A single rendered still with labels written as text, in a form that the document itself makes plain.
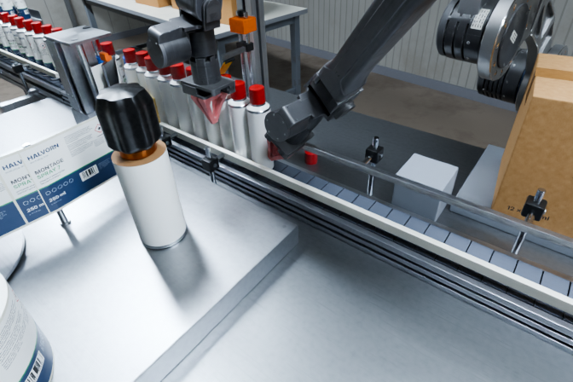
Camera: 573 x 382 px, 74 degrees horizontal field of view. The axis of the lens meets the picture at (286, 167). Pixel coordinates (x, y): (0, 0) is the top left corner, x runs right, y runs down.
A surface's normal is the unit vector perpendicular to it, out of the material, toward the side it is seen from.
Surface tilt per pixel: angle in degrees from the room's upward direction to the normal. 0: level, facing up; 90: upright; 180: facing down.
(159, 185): 90
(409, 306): 0
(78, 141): 90
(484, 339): 0
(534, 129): 90
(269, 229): 0
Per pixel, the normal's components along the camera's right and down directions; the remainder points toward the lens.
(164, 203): 0.66, 0.41
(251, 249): -0.04, -0.82
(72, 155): 0.83, 0.29
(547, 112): -0.51, 0.51
